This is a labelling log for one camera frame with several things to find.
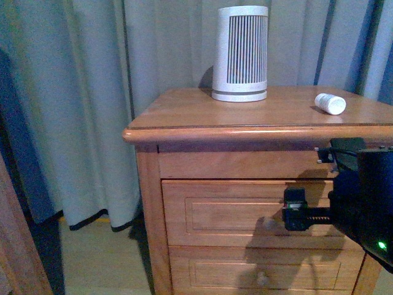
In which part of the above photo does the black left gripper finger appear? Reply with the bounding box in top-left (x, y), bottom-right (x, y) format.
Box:
top-left (282, 187), bottom-right (332, 230)

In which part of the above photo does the grey curtain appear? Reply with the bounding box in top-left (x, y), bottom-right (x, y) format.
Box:
top-left (1, 1), bottom-right (392, 229)

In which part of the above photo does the white cylindrical air purifier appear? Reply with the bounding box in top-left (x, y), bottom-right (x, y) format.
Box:
top-left (212, 6), bottom-right (268, 103)

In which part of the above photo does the wooden nightstand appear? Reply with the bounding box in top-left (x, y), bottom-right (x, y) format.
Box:
top-left (123, 86), bottom-right (392, 294)

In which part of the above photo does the wooden drawer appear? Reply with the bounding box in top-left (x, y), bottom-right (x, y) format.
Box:
top-left (169, 246), bottom-right (364, 294)
top-left (162, 180), bottom-right (353, 250)

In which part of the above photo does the wooden bed frame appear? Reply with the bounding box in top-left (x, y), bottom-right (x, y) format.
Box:
top-left (1, 160), bottom-right (53, 294)

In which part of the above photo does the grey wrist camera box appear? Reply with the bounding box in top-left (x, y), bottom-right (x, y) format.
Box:
top-left (330, 137), bottom-right (366, 172)

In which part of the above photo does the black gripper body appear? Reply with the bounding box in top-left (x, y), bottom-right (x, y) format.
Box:
top-left (329, 149), bottom-right (392, 273)

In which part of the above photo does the black cable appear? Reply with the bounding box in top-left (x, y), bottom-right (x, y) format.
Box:
top-left (316, 146), bottom-right (359, 163)

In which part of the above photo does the white medicine bottle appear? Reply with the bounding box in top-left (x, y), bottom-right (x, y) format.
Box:
top-left (314, 93), bottom-right (346, 116)

